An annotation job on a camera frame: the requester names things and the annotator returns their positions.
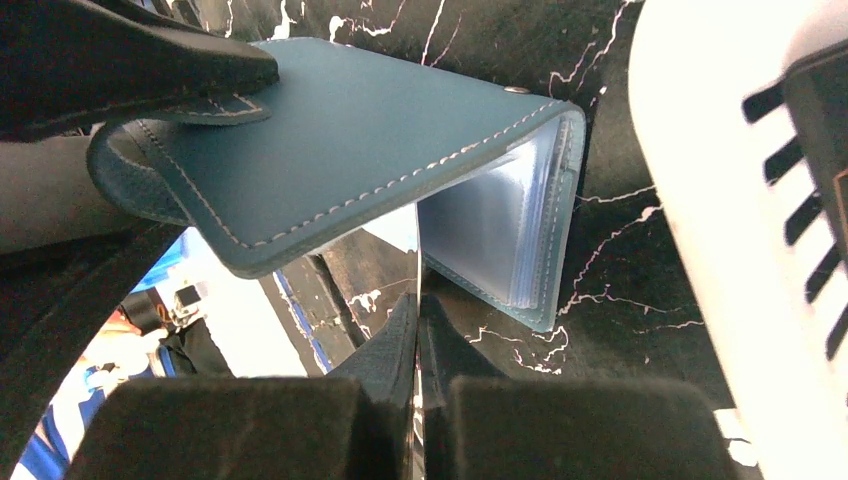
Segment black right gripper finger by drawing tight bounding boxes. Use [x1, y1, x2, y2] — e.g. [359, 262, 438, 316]
[1, 1, 279, 142]
[1, 221, 183, 458]

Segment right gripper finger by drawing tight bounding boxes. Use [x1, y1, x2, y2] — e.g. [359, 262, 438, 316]
[67, 294, 419, 479]
[419, 295, 736, 479]

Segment black VIP card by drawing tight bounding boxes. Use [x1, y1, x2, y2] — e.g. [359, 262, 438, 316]
[412, 203, 425, 317]

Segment blue leather card holder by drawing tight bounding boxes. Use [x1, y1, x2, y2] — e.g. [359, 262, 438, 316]
[87, 37, 586, 332]

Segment white plastic basket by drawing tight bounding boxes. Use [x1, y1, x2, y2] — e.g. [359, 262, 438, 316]
[628, 1, 847, 479]

